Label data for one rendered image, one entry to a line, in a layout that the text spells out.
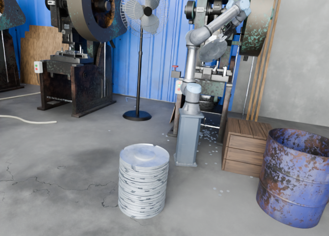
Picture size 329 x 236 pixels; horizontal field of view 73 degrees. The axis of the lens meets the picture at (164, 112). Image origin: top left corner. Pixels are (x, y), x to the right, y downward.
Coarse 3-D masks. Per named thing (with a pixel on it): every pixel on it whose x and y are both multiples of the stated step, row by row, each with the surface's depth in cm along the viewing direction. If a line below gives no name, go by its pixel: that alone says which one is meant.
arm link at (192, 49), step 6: (192, 30) 173; (186, 36) 181; (186, 42) 181; (192, 48) 178; (198, 48) 180; (192, 54) 179; (186, 60) 185; (192, 60) 181; (186, 66) 185; (192, 66) 182; (186, 72) 185; (192, 72) 184; (186, 78) 186; (192, 78) 186; (186, 84) 186
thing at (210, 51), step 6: (210, 42) 202; (216, 42) 205; (222, 42) 207; (204, 48) 207; (210, 48) 210; (216, 48) 213; (222, 48) 215; (204, 54) 213; (210, 54) 217; (216, 54) 219; (222, 54) 222; (204, 60) 221; (210, 60) 224
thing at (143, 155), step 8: (136, 144) 144; (144, 144) 145; (152, 144) 145; (120, 152) 132; (128, 152) 133; (136, 152) 133; (144, 152) 134; (152, 152) 135; (160, 152) 137; (128, 160) 125; (136, 160) 125; (144, 160) 126; (152, 160) 127; (160, 160) 128
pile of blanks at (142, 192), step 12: (120, 168) 127; (132, 168) 120; (144, 168) 118; (156, 168) 122; (120, 180) 129; (132, 180) 123; (144, 180) 120; (156, 180) 123; (120, 192) 131; (132, 192) 125; (144, 192) 123; (156, 192) 126; (120, 204) 132; (132, 204) 126; (144, 204) 125; (156, 204) 129; (132, 216) 128; (144, 216) 129
